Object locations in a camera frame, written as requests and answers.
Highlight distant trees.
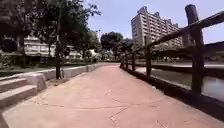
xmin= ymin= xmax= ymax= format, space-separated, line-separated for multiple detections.
xmin=99 ymin=31 xmax=138 ymax=61

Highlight reddish paved path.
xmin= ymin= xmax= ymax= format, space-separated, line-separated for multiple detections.
xmin=0 ymin=63 xmax=224 ymax=128

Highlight tall apartment building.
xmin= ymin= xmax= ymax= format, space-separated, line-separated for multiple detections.
xmin=130 ymin=5 xmax=184 ymax=49

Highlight large tree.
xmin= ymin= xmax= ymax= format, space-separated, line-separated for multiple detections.
xmin=0 ymin=0 xmax=102 ymax=80

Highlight low pale building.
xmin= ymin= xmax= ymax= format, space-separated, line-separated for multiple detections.
xmin=19 ymin=34 xmax=84 ymax=60

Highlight brown wooden railing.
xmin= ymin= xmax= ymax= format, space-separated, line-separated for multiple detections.
xmin=119 ymin=3 xmax=224 ymax=122

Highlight concrete steps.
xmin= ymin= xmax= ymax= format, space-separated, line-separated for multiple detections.
xmin=0 ymin=72 xmax=48 ymax=110

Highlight green hedge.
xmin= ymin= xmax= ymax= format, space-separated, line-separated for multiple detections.
xmin=0 ymin=52 xmax=58 ymax=70

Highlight canal water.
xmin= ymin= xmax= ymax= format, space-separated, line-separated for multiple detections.
xmin=135 ymin=62 xmax=224 ymax=102

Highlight low concrete wall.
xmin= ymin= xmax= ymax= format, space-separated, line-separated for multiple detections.
xmin=33 ymin=63 xmax=105 ymax=82

